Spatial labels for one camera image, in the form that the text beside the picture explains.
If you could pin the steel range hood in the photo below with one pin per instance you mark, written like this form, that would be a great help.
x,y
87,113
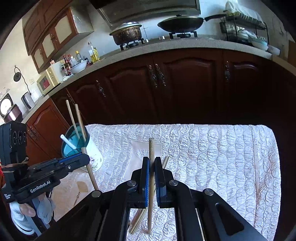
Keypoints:
x,y
148,11

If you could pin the person's left hand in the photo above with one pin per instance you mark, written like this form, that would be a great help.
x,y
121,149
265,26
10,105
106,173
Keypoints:
x,y
44,208

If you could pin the black wok with lid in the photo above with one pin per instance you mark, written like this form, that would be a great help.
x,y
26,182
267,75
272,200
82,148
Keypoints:
x,y
180,23

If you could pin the white utensil holder blue rim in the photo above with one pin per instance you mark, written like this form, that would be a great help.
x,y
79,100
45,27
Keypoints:
x,y
93,150

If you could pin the wooden wall cabinet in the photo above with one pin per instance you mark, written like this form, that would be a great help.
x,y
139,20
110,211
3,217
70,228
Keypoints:
x,y
53,34

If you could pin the maroon rice cooker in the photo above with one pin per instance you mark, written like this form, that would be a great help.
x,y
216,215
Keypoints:
x,y
9,111

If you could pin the wooden cutting board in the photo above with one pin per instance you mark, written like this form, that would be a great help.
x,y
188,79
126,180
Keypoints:
x,y
292,58

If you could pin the wooden chopstick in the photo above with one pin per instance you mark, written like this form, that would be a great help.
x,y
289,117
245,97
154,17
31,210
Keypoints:
x,y
134,226
151,150
71,118
79,120
256,171
141,217
92,176

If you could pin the white quilted table cover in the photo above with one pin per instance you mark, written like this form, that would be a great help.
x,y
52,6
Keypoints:
x,y
208,150

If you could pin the dark sauce bottle red label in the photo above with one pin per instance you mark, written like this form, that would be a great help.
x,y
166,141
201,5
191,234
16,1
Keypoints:
x,y
66,63

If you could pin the yellow cooking oil bottle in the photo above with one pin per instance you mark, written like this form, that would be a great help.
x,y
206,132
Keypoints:
x,y
95,56

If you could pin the speckled stone countertop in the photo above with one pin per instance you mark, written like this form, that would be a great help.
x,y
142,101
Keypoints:
x,y
185,46

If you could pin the stained metal pot with lid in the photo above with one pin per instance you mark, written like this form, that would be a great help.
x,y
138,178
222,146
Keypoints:
x,y
127,34

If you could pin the white mixing bowl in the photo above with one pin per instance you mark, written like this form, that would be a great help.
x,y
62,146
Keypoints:
x,y
78,67

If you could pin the cream microwave oven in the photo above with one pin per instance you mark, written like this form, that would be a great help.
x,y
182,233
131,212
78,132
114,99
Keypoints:
x,y
48,78

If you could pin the white ceramic spoon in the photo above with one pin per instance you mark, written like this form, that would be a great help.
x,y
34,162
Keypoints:
x,y
67,141

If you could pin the white plastic bag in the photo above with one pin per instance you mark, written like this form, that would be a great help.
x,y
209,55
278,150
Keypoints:
x,y
242,10

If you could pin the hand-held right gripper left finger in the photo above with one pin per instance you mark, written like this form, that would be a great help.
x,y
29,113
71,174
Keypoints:
x,y
145,180

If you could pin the steel electric kettle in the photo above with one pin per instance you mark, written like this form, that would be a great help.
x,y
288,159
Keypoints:
x,y
26,100

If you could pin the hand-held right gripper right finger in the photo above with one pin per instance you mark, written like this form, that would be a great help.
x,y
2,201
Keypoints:
x,y
157,183

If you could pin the dark wooden base cabinets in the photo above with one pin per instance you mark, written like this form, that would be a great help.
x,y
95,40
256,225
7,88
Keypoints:
x,y
185,88

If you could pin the clear bottle yellow cap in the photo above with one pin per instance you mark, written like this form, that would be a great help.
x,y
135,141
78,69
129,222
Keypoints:
x,y
78,56

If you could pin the pale blue bowl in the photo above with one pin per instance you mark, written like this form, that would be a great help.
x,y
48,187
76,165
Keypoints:
x,y
259,44

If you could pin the black round wall hanging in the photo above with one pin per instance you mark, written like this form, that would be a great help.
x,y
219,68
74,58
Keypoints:
x,y
17,76

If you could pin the gas stove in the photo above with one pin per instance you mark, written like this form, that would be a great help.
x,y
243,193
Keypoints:
x,y
159,39

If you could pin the small white bowl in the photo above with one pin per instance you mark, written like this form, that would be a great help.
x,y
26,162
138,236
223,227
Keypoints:
x,y
274,50

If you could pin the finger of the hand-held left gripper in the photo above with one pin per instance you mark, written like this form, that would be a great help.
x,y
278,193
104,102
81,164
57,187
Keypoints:
x,y
74,165
59,160

